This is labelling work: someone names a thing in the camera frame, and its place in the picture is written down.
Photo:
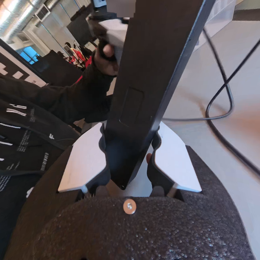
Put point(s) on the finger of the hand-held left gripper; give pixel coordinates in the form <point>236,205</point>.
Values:
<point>115,34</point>

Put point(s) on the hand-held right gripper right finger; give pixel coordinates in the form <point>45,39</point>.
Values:
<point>174,162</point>

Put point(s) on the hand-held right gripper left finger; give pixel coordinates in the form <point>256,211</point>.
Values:
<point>85,162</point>

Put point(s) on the grey multi-port usb hub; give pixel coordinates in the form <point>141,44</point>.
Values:
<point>152,61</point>

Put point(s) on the clear plastic bin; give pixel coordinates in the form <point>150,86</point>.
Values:
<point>219,14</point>

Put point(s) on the person's left forearm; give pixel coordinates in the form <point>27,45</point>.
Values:
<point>71,97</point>

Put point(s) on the person's right hand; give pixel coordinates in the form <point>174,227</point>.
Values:
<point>149,158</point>

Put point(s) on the person's left hand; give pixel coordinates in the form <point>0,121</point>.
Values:
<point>105,65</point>

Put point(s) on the black display screen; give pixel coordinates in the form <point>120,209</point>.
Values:
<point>81,26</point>

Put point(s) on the black and white marker board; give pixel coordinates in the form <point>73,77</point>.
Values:
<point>12,67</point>

